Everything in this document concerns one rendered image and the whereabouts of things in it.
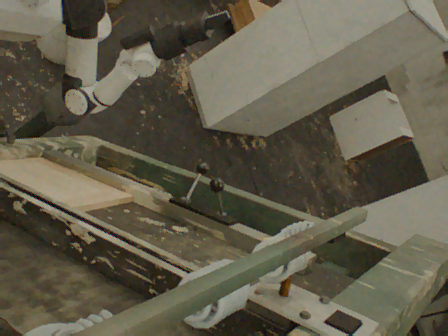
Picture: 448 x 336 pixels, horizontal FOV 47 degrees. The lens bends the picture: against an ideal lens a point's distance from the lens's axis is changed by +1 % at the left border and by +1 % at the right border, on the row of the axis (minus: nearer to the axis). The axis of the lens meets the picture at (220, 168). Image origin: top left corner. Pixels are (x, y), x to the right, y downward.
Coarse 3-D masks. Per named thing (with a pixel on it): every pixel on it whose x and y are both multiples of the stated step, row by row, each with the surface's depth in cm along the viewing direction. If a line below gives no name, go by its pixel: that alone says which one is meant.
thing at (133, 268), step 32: (0, 192) 117; (32, 192) 117; (32, 224) 112; (64, 224) 106; (96, 224) 106; (96, 256) 101; (128, 256) 96; (160, 256) 97; (160, 288) 93; (256, 288) 82; (288, 288) 81; (224, 320) 85; (256, 320) 82; (288, 320) 79; (320, 320) 76
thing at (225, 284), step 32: (320, 224) 70; (352, 224) 77; (256, 256) 55; (288, 256) 60; (192, 288) 45; (224, 288) 48; (96, 320) 47; (128, 320) 39; (160, 320) 41; (192, 320) 57
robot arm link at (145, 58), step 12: (132, 36) 138; (144, 36) 137; (156, 36) 138; (144, 48) 139; (156, 48) 138; (132, 60) 140; (144, 60) 138; (156, 60) 142; (168, 60) 142; (144, 72) 141
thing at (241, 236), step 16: (64, 160) 160; (80, 160) 163; (96, 176) 153; (112, 176) 152; (128, 192) 146; (144, 192) 143; (160, 192) 146; (160, 208) 140; (176, 208) 137; (192, 224) 135; (208, 224) 132; (240, 224) 132; (224, 240) 129; (240, 240) 127; (256, 240) 124; (304, 272) 118
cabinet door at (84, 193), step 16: (16, 160) 158; (32, 160) 161; (48, 160) 164; (16, 176) 144; (32, 176) 146; (48, 176) 149; (64, 176) 152; (80, 176) 154; (48, 192) 136; (64, 192) 138; (80, 192) 140; (96, 192) 143; (112, 192) 144; (80, 208) 130; (96, 208) 135
